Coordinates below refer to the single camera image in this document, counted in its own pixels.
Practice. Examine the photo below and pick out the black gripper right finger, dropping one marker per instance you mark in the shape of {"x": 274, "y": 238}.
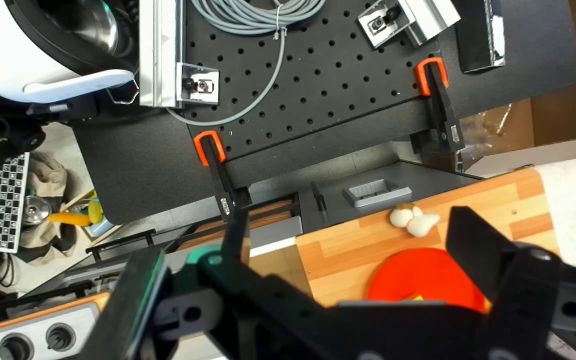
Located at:
{"x": 478, "y": 250}

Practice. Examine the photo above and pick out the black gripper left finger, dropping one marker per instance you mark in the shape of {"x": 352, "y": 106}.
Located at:
{"x": 236, "y": 237}

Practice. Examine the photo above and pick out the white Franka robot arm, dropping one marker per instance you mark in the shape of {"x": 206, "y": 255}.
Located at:
{"x": 8, "y": 60}

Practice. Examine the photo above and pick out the red plastic plate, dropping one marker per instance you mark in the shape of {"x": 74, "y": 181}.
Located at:
{"x": 420, "y": 272}

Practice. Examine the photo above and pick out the small yellow plastic object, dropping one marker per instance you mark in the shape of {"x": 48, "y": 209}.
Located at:
{"x": 71, "y": 219}

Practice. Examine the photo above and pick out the black perforated breadboard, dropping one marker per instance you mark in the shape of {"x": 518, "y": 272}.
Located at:
{"x": 328, "y": 73}

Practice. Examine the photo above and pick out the beige crumpled cloth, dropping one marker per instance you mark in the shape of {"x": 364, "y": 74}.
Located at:
{"x": 46, "y": 181}

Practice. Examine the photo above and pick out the long aluminium extrusion profile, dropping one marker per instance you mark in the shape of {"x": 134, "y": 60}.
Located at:
{"x": 161, "y": 52}

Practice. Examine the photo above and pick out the brown cardboard box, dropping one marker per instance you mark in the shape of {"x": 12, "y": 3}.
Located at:
{"x": 570, "y": 66}

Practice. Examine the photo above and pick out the toy stove with knobs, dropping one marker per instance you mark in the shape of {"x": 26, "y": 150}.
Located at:
{"x": 29, "y": 333}

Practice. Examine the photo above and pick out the short aluminium extrusion profile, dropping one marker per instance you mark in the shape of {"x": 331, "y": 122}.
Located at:
{"x": 400, "y": 20}

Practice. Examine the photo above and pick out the black camera housing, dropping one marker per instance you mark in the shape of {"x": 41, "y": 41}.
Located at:
{"x": 480, "y": 32}

